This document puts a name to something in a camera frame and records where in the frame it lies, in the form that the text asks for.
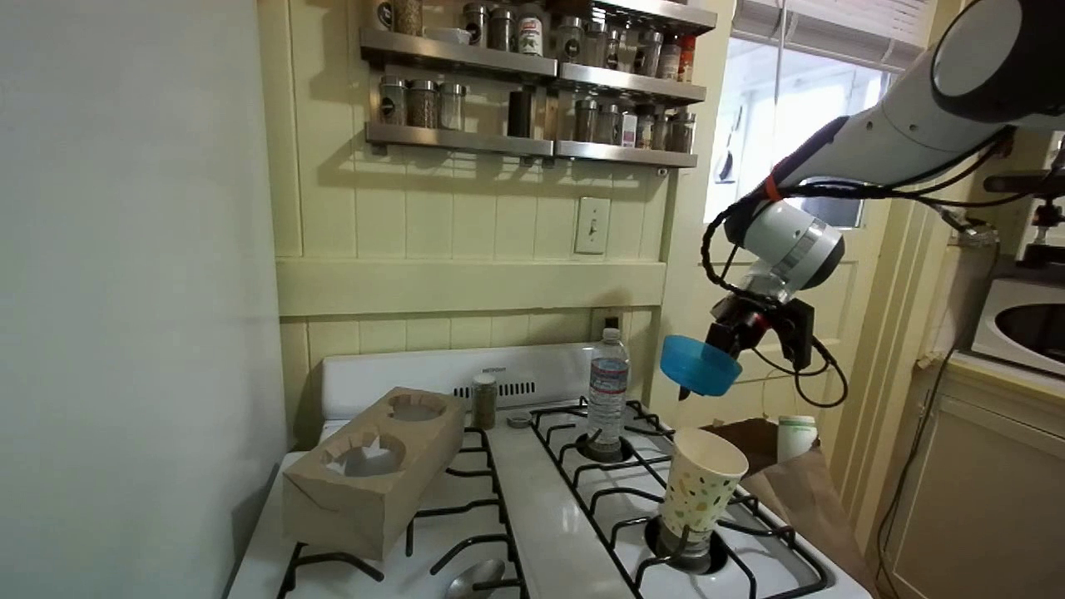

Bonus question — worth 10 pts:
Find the white label spice jar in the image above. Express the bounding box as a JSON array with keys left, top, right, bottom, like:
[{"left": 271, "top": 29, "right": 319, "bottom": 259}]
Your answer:
[{"left": 512, "top": 0, "right": 549, "bottom": 61}]

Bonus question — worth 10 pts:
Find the cream base cabinet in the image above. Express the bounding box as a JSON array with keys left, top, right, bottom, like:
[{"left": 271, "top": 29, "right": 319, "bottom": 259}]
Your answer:
[{"left": 875, "top": 350, "right": 1065, "bottom": 599}]

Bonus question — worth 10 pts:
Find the small white jar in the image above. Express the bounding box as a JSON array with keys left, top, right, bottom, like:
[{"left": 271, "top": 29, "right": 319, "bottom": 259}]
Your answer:
[{"left": 775, "top": 414, "right": 821, "bottom": 467}]

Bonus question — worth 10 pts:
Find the white refrigerator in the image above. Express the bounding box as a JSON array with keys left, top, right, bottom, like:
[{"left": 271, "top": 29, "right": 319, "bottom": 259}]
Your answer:
[{"left": 0, "top": 0, "right": 289, "bottom": 599}]

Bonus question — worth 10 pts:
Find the white microwave oven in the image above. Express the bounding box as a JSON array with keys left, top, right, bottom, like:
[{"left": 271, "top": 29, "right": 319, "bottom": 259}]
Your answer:
[{"left": 969, "top": 268, "right": 1065, "bottom": 384}]

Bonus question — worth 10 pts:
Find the short metal spice shelf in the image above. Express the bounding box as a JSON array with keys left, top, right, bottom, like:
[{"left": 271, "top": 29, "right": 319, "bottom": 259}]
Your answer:
[{"left": 597, "top": 0, "right": 723, "bottom": 34}]

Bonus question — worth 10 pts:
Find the small metal shaker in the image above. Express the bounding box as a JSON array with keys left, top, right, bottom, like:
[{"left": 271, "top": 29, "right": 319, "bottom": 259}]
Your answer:
[{"left": 474, "top": 376, "right": 499, "bottom": 434}]

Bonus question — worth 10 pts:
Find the dark spice jar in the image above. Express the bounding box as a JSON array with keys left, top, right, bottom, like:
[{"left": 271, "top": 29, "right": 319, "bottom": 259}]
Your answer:
[{"left": 505, "top": 83, "right": 540, "bottom": 139}]

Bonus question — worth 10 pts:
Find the white gas stove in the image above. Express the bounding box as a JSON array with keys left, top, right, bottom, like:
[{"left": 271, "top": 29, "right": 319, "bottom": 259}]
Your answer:
[{"left": 227, "top": 340, "right": 875, "bottom": 599}]

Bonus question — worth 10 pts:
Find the blue plastic bowl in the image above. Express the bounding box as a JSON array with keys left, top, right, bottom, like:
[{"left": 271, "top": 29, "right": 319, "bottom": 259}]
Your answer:
[{"left": 660, "top": 332, "right": 747, "bottom": 400}]

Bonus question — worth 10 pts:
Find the white window blind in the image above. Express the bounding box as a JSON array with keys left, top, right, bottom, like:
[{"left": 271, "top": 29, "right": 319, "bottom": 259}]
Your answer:
[{"left": 731, "top": 0, "right": 938, "bottom": 78}]

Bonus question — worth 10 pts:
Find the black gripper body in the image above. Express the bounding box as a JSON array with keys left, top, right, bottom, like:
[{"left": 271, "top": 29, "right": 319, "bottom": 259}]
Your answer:
[{"left": 709, "top": 289, "right": 793, "bottom": 359}]

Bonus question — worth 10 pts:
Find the cream light switch plate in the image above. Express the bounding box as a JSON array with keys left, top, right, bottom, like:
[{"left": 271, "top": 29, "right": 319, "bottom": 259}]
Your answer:
[{"left": 574, "top": 194, "right": 617, "bottom": 259}]

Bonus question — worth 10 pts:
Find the patterned paper cup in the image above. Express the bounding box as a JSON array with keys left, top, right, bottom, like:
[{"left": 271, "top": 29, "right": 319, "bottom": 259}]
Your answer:
[{"left": 660, "top": 421, "right": 752, "bottom": 559}]

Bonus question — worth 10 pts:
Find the wide glass jar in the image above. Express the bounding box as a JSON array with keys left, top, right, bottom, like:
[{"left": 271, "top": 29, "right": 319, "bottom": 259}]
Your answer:
[{"left": 378, "top": 0, "right": 429, "bottom": 35}]

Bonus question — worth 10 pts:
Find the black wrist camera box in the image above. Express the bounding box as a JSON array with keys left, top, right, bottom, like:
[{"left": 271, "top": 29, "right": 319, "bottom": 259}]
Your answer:
[{"left": 775, "top": 298, "right": 821, "bottom": 376}]

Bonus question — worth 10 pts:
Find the black burner grate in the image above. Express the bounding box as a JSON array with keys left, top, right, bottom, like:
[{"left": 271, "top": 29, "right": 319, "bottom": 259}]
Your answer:
[
  {"left": 531, "top": 397, "right": 835, "bottom": 599},
  {"left": 278, "top": 426, "right": 531, "bottom": 599}
]

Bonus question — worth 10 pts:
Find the clear plastic water bottle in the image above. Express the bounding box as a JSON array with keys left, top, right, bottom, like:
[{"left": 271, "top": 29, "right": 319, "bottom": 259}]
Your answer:
[{"left": 582, "top": 323, "right": 634, "bottom": 460}]

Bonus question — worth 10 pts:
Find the cream panel door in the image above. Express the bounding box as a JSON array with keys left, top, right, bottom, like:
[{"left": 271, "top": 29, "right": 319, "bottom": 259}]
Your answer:
[{"left": 653, "top": 29, "right": 904, "bottom": 438}]

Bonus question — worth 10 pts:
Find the brown wooden side table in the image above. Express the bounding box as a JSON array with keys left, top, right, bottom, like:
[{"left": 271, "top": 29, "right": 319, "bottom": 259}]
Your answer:
[{"left": 709, "top": 415, "right": 881, "bottom": 580}]

